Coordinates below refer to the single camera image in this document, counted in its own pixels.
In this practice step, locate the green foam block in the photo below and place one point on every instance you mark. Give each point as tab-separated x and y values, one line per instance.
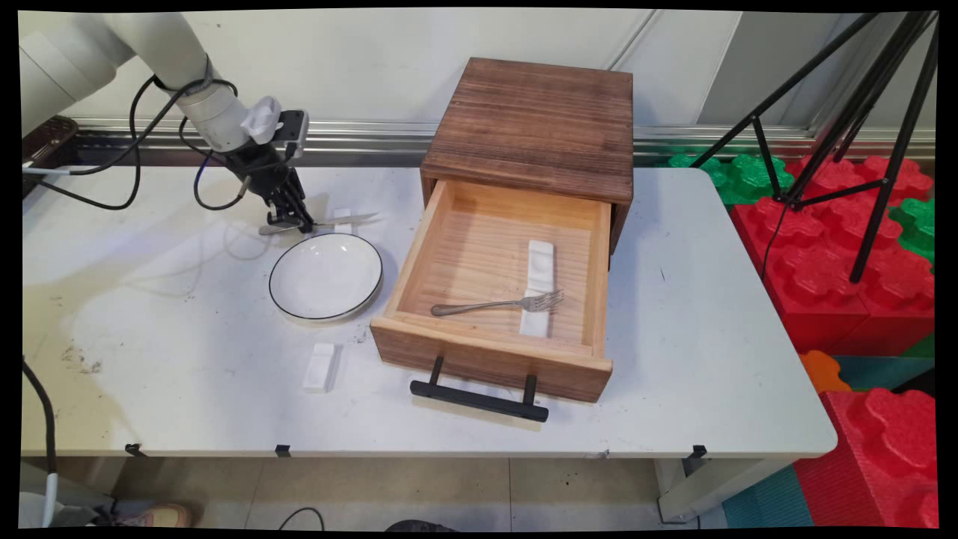
748	176
919	228

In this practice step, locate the light wooden drawer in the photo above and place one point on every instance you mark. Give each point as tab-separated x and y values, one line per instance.
486	359

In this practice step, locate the white plate with black rim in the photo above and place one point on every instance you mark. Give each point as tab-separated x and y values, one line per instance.
325	275

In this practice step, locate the long white cutlery rest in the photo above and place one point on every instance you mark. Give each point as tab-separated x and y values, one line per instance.
540	258

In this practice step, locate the brown woven basket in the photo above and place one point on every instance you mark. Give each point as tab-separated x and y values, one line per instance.
49	146

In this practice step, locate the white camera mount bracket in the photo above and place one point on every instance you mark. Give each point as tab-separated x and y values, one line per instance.
262	120

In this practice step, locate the pink and white shoe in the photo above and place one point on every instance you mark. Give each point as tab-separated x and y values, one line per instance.
161	515

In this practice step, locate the large red foam block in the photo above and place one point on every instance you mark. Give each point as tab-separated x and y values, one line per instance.
816	277

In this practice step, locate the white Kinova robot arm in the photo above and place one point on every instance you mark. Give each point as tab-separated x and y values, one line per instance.
75	52

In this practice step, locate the dark brown wooden cabinet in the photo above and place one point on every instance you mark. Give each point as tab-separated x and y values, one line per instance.
531	127

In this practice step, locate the black tripod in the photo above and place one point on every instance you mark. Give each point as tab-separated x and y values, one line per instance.
888	180

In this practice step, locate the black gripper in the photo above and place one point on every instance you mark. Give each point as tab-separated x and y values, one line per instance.
262	172

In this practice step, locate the silver metal fork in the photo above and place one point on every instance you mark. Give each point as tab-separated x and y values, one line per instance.
479	305

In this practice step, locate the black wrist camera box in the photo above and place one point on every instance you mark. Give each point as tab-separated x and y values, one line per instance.
293	131

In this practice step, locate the aluminium wall rail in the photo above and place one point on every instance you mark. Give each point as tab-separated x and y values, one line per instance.
359	138

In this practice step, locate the white table leg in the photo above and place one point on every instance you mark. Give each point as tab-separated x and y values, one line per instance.
696	490

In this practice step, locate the orange foam piece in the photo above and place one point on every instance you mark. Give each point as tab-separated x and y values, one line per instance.
822	370

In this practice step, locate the silver table knife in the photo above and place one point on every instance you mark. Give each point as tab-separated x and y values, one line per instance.
344	220

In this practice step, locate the small white cutlery rest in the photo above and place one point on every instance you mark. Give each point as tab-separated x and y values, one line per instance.
319	367
343	227

